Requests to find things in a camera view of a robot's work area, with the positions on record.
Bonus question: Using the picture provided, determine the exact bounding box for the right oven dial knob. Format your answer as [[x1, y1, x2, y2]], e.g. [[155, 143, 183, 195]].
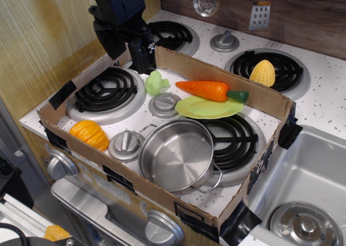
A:
[[145, 209, 184, 246]]

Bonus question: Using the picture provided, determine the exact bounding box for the front right stove burner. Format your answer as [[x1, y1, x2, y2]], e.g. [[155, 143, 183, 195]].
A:
[[199, 112, 266, 188]]

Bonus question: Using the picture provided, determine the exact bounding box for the hanging metal strainer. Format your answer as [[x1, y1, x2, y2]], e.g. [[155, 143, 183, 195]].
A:
[[192, 0, 219, 17]]

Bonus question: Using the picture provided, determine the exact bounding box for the front left stove burner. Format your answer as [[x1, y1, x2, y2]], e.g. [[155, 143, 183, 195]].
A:
[[66, 66, 146, 125]]

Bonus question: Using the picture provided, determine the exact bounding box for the silver stove knob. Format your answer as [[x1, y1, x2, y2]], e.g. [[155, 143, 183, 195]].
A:
[[210, 30, 240, 53], [149, 92, 181, 118], [108, 130, 144, 163]]

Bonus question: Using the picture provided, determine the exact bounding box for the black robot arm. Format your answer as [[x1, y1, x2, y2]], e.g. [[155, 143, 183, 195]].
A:
[[89, 0, 156, 75]]

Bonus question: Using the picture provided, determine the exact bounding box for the green toy lettuce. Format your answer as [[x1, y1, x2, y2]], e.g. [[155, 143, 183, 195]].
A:
[[144, 70, 170, 96]]

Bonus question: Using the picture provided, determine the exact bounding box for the yellow toy corn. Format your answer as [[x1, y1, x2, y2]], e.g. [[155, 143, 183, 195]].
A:
[[250, 59, 276, 87]]

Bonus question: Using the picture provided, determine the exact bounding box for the grey toy sink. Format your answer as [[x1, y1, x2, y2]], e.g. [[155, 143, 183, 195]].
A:
[[219, 124, 346, 246]]

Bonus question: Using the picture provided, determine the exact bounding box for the orange toy pumpkin slice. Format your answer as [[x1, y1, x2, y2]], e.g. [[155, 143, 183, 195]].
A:
[[69, 120, 110, 151]]

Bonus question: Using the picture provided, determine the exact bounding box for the silver pot lid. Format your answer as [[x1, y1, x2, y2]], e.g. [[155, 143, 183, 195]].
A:
[[267, 201, 343, 245]]

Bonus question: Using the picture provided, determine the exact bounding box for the silver back stove knob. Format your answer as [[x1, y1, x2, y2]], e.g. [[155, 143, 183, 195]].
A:
[[210, 30, 240, 53]]

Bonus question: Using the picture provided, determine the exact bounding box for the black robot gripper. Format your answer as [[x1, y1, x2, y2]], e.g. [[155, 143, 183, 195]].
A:
[[89, 0, 156, 74]]

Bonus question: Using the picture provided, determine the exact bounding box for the hanging metal spatula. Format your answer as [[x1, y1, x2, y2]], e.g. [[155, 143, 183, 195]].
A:
[[249, 0, 271, 31]]

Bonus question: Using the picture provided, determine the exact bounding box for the light green plastic plate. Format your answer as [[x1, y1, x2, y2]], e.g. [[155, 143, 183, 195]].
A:
[[175, 96, 244, 119]]

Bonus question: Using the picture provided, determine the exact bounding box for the stainless steel pot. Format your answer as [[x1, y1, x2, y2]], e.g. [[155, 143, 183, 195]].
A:
[[137, 118, 223, 195]]

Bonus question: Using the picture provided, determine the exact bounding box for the back left stove burner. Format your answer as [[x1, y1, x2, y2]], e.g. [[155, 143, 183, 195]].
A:
[[148, 21, 199, 56]]

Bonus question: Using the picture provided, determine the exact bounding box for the back right stove burner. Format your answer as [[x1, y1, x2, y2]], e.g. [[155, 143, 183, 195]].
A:
[[224, 49, 311, 101]]

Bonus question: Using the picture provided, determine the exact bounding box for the left oven dial knob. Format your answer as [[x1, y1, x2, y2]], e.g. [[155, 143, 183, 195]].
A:
[[47, 149, 79, 181]]

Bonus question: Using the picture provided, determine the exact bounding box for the orange toy carrot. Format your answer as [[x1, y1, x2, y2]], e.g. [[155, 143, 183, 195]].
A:
[[175, 81, 249, 103]]

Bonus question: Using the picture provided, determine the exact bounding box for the oven dial knob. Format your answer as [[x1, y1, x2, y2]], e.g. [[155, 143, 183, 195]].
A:
[[47, 149, 79, 181], [145, 209, 184, 246]]

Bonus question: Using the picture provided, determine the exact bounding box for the brown cardboard fence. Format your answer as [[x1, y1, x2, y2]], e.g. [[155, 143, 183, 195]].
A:
[[38, 47, 296, 244]]

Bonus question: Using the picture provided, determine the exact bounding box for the stove burner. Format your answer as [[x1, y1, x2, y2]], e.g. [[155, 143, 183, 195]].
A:
[[199, 112, 266, 188], [148, 21, 199, 56], [224, 49, 311, 101], [66, 66, 146, 125]]

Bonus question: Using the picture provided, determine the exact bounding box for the silver centre stove knob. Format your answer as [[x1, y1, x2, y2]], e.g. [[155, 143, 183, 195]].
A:
[[149, 92, 181, 118]]

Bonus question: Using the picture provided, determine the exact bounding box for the silver front stove knob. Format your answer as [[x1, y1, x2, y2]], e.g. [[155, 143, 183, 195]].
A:
[[108, 130, 144, 163]]

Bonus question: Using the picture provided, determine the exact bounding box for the orange object at bottom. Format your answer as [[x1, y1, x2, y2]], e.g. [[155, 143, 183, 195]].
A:
[[43, 225, 70, 242]]

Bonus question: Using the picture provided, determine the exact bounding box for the silver oven door handle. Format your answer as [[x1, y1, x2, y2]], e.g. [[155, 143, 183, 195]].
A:
[[51, 178, 118, 245]]

